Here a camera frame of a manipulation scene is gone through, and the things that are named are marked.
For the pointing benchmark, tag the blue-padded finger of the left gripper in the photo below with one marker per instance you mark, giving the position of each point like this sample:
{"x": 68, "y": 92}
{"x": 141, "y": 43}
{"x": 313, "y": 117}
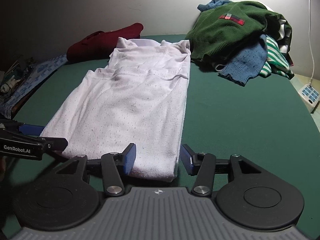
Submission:
{"x": 32, "y": 130}
{"x": 53, "y": 145}

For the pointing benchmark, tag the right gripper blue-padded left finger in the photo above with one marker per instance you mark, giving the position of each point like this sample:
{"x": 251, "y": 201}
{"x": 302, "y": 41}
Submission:
{"x": 113, "y": 166}

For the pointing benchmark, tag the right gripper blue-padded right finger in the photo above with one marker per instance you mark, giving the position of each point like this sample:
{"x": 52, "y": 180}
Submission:
{"x": 201, "y": 165}

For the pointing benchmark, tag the white polo shirt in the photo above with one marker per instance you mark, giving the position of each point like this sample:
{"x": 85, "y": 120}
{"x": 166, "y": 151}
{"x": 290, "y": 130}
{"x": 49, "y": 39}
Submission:
{"x": 139, "y": 97}

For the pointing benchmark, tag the small white plush toy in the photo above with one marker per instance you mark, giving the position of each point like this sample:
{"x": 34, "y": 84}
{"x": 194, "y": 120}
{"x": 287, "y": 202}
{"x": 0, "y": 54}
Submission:
{"x": 9, "y": 85}

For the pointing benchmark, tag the blue white patterned cloth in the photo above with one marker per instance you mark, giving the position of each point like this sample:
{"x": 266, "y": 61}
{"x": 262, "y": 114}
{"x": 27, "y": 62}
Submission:
{"x": 39, "y": 72}

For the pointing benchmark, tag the blue knit garment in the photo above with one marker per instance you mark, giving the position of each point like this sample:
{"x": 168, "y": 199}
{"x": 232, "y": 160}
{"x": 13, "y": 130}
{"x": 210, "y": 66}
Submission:
{"x": 244, "y": 65}

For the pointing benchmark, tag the folded dark red sweater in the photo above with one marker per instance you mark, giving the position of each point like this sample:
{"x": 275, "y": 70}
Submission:
{"x": 99, "y": 45}

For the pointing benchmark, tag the green white striped shirt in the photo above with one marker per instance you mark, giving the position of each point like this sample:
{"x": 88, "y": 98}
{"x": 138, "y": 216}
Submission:
{"x": 275, "y": 62}

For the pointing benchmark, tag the white power strip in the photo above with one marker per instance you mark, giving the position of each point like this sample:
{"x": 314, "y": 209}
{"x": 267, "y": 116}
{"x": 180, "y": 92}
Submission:
{"x": 309, "y": 96}

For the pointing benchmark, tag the dark green knit sweater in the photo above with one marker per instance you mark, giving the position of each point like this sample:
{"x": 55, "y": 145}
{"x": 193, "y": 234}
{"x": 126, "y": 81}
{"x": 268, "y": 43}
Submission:
{"x": 222, "y": 32}

